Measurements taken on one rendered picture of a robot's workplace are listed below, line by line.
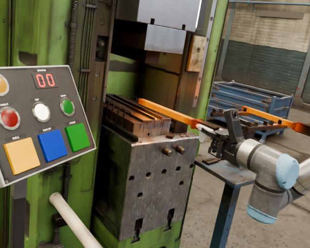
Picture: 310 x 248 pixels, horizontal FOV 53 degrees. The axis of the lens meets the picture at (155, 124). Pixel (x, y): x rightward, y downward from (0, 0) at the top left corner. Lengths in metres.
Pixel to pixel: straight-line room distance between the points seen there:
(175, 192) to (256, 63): 8.59
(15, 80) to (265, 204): 0.76
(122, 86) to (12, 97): 0.99
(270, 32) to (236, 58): 1.27
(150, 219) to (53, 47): 0.84
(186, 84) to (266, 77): 8.17
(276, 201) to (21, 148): 0.71
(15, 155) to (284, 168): 0.69
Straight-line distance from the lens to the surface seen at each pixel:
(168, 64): 1.62
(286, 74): 9.40
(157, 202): 1.44
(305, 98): 9.16
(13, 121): 0.82
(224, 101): 5.26
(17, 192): 1.03
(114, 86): 1.73
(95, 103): 1.30
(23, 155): 0.81
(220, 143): 1.04
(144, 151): 1.25
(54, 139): 0.88
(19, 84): 0.87
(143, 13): 1.18
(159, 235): 1.58
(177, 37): 1.29
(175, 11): 1.27
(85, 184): 1.43
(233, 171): 1.55
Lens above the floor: 1.34
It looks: 16 degrees down
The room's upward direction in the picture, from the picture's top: 9 degrees clockwise
